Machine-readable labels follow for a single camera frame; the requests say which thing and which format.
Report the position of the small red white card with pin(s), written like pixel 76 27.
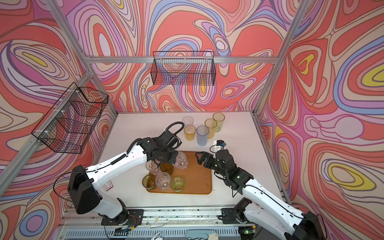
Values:
pixel 108 186

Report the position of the tall clear glass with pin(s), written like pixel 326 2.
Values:
pixel 181 161

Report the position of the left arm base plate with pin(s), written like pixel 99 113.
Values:
pixel 130 218

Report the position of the black wire basket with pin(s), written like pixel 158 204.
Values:
pixel 183 68
pixel 74 121

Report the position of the black wire basket back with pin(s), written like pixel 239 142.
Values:
pixel 183 68

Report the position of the brown plastic tray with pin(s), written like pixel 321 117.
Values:
pixel 198 180

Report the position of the short amber textured glass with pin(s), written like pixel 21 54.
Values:
pixel 149 182

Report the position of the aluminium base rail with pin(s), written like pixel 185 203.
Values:
pixel 205 216

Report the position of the tall light green glass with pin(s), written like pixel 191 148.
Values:
pixel 219 118

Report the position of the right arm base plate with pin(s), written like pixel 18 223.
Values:
pixel 232 216

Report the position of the clear faceted glass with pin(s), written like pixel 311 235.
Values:
pixel 153 168

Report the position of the blue textured glass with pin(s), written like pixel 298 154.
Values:
pixel 202 135

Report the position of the tall yellow glass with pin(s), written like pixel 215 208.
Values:
pixel 211 124

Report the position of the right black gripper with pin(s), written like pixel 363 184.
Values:
pixel 204 154

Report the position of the clear glass back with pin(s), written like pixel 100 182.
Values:
pixel 163 181

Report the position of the black wire basket left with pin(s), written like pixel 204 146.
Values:
pixel 74 121

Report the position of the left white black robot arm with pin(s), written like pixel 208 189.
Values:
pixel 85 183

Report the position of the tall olive textured glass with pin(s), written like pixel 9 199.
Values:
pixel 167 168

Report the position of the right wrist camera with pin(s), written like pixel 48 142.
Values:
pixel 220 143

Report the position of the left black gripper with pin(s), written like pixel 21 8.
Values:
pixel 173 161

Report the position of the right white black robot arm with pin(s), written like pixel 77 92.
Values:
pixel 258 205

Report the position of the pale green glass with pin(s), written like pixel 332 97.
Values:
pixel 177 184

